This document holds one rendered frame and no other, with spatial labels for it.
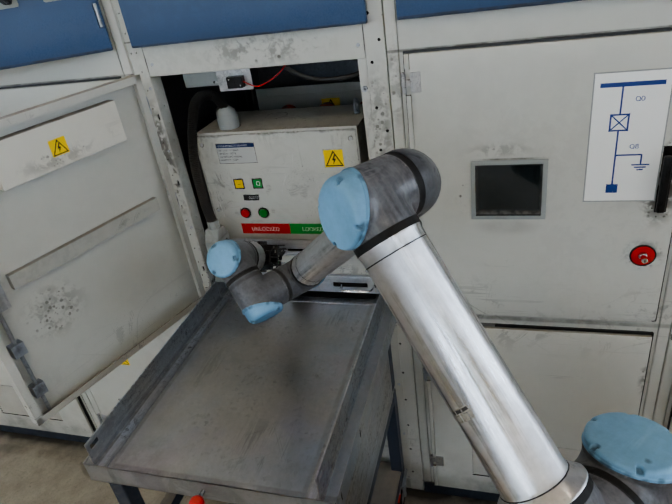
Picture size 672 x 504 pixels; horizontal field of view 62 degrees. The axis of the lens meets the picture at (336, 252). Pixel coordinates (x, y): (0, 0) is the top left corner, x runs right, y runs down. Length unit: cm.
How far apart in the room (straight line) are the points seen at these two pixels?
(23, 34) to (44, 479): 186
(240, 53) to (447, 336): 95
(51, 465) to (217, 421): 153
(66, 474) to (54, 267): 140
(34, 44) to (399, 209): 114
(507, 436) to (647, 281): 84
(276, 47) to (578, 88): 71
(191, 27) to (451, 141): 70
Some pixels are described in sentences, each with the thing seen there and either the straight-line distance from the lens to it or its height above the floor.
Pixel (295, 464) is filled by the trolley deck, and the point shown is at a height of 85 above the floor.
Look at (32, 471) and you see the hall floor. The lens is 292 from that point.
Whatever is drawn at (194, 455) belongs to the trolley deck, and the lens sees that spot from 140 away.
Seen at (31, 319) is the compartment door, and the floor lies 110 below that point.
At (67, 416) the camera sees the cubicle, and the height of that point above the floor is 18.
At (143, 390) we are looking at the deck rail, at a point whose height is 87.
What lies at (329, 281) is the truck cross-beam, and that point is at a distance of 174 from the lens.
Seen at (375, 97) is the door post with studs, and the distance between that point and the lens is 142.
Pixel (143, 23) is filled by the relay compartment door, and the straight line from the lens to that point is 160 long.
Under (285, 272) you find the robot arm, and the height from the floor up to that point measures 113.
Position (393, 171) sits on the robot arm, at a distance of 87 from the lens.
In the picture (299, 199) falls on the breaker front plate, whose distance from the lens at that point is 164.
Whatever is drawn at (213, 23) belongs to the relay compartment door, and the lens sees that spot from 150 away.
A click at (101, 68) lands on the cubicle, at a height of 160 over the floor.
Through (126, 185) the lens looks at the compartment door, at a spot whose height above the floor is 131.
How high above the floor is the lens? 183
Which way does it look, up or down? 29 degrees down
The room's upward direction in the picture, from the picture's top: 9 degrees counter-clockwise
